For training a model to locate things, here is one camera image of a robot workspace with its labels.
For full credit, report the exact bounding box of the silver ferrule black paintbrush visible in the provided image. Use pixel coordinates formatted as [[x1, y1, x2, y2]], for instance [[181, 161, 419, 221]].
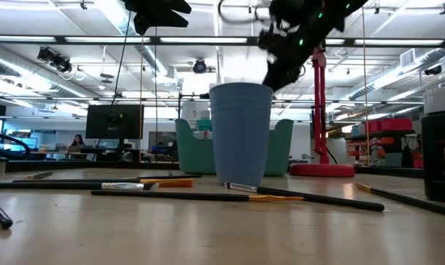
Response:
[[0, 181, 160, 191], [224, 181, 385, 213]]

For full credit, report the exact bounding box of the blue plastic cup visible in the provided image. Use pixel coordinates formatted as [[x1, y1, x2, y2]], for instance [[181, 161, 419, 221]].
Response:
[[208, 82, 274, 187]]

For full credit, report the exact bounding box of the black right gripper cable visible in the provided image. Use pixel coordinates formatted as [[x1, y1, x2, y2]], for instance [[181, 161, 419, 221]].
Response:
[[217, 0, 263, 26]]

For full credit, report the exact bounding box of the person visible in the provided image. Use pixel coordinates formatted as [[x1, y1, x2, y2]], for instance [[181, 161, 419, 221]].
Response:
[[69, 133, 87, 149]]

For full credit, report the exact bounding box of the large light blue paint bottle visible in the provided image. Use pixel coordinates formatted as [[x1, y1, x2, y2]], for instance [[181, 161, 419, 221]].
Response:
[[192, 109, 214, 141]]

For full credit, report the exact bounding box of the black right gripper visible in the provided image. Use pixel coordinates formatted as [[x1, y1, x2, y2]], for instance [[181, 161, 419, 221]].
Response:
[[257, 0, 341, 92]]

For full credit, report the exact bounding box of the black hose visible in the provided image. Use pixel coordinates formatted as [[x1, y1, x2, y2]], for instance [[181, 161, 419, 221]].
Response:
[[0, 124, 32, 161]]

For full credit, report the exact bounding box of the black mounted camera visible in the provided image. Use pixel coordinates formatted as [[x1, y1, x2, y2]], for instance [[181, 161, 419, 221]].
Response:
[[192, 58, 208, 75], [37, 46, 73, 74]]

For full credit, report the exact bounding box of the black monitor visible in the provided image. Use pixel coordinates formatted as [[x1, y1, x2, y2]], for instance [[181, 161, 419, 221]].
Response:
[[85, 104, 146, 163]]

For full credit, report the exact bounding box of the teal plastic bin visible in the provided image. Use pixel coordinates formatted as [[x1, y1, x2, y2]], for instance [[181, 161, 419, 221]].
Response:
[[174, 118, 295, 177]]

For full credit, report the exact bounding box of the red storage bin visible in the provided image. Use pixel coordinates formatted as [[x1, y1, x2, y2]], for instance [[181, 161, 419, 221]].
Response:
[[364, 117, 414, 134]]

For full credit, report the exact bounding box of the black overhead frame bar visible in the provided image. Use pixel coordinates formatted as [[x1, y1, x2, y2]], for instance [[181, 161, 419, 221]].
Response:
[[0, 35, 445, 48]]

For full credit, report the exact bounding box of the red desk lamp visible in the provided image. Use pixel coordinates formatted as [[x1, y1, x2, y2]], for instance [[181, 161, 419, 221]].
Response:
[[288, 43, 356, 179]]

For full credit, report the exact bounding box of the black hanging cable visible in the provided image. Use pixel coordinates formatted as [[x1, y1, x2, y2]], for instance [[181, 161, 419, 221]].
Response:
[[92, 10, 133, 162]]

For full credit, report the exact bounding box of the small teal paint bottle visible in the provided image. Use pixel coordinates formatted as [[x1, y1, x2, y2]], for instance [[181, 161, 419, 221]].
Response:
[[419, 85, 445, 204]]

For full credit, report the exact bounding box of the orange bristle paintbrush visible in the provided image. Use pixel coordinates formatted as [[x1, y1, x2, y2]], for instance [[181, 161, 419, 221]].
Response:
[[11, 175, 194, 189]]

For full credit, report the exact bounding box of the storage shelf rack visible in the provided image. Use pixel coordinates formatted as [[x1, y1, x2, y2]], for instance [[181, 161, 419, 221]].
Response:
[[345, 117, 425, 169]]

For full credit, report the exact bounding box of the gold ferrule black paintbrush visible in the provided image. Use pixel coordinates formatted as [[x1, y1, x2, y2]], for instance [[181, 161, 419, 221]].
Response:
[[90, 188, 305, 203]]

